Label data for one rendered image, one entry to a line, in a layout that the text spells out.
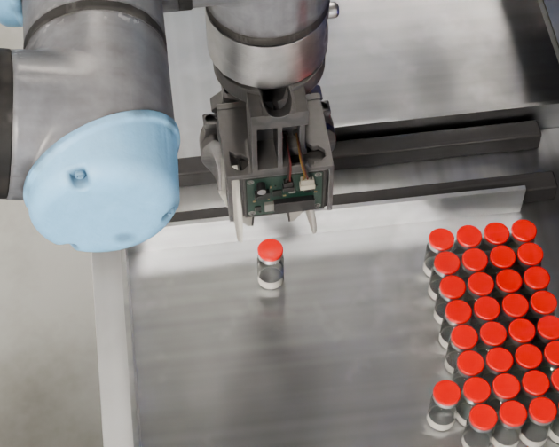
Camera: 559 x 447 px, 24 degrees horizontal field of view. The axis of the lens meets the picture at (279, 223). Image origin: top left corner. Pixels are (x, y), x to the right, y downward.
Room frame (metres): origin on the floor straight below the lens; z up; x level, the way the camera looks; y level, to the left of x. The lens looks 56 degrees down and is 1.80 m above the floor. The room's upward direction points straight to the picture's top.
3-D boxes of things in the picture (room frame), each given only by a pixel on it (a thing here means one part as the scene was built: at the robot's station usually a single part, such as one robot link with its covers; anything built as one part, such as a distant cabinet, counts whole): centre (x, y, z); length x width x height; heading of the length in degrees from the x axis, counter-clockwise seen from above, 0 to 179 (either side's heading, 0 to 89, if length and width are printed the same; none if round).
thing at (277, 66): (0.54, 0.00, 1.20); 0.08 x 0.08 x 0.05
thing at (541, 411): (0.49, -0.18, 0.90); 0.18 x 0.02 x 0.05; 7
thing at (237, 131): (0.53, 0.01, 1.12); 0.09 x 0.08 x 0.12; 8
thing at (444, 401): (0.43, -0.12, 0.90); 0.02 x 0.02 x 0.05
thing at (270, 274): (0.56, 0.01, 0.90); 0.02 x 0.02 x 0.04
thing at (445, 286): (0.49, -0.14, 0.90); 0.18 x 0.02 x 0.05; 7
